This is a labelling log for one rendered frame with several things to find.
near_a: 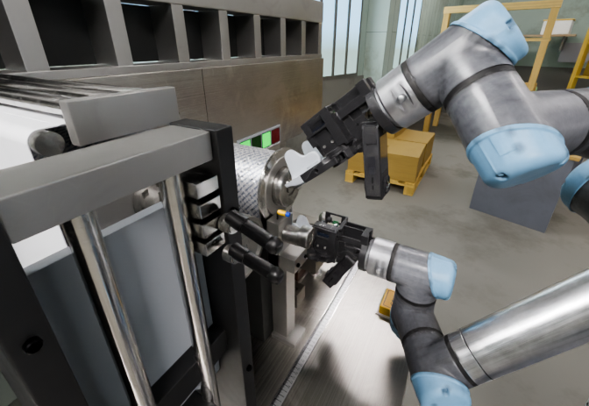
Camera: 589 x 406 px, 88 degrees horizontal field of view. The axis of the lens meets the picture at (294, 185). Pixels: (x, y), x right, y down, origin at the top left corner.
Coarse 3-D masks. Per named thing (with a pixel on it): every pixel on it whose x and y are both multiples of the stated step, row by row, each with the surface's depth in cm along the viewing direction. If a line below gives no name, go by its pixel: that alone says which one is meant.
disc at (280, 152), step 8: (280, 152) 55; (272, 160) 53; (264, 168) 52; (264, 176) 52; (264, 184) 52; (264, 192) 53; (264, 200) 53; (264, 208) 54; (288, 208) 62; (264, 216) 55
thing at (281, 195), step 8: (280, 168) 56; (280, 176) 54; (288, 176) 55; (280, 184) 54; (272, 192) 55; (280, 192) 54; (288, 192) 57; (296, 192) 60; (280, 200) 55; (288, 200) 57
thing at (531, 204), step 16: (576, 160) 233; (544, 176) 252; (560, 176) 245; (480, 192) 293; (496, 192) 283; (512, 192) 273; (528, 192) 264; (544, 192) 255; (480, 208) 297; (496, 208) 286; (512, 208) 277; (528, 208) 267; (544, 208) 258; (528, 224) 271; (544, 224) 262
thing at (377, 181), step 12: (372, 132) 42; (384, 132) 43; (372, 144) 42; (384, 144) 44; (372, 156) 43; (384, 156) 44; (372, 168) 43; (384, 168) 44; (372, 180) 44; (384, 180) 44; (372, 192) 44; (384, 192) 45
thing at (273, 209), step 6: (276, 162) 54; (282, 162) 56; (276, 168) 54; (270, 174) 53; (270, 180) 53; (270, 186) 54; (270, 192) 54; (270, 198) 55; (270, 204) 55; (270, 210) 56; (276, 210) 58
